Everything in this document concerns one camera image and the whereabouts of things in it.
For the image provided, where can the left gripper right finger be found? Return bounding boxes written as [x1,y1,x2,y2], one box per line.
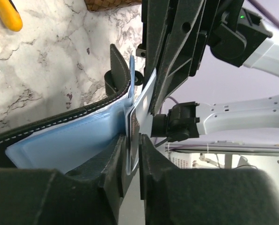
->
[139,135,279,225]

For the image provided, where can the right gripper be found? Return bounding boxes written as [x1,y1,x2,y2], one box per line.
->
[151,0,273,115]

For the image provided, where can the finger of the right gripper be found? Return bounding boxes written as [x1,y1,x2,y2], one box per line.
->
[142,0,177,77]

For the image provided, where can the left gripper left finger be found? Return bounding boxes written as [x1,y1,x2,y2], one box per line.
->
[0,135,126,225]

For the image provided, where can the grey credit card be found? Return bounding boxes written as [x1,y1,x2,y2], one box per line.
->
[126,108,140,174]

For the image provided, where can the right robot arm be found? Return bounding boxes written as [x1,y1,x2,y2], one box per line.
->
[137,0,279,142]

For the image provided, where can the brown wicker tray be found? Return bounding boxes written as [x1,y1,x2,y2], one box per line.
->
[84,0,142,12]

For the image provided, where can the yellow black pliers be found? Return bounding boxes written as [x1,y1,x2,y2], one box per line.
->
[0,0,23,32]

